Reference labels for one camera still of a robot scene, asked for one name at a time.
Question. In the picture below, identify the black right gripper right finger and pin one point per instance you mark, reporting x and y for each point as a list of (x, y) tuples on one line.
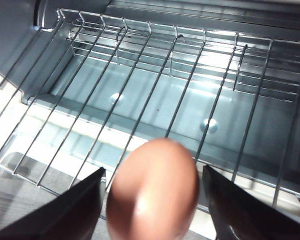
[(252, 215)]

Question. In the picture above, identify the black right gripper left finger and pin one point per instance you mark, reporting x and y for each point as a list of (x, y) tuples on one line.
[(65, 215)]

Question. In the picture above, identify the brown egg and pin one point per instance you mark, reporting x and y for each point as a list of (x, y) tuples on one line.
[(152, 187)]

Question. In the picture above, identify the cream Toshiba toaster oven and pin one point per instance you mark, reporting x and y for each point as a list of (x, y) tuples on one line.
[(137, 100)]

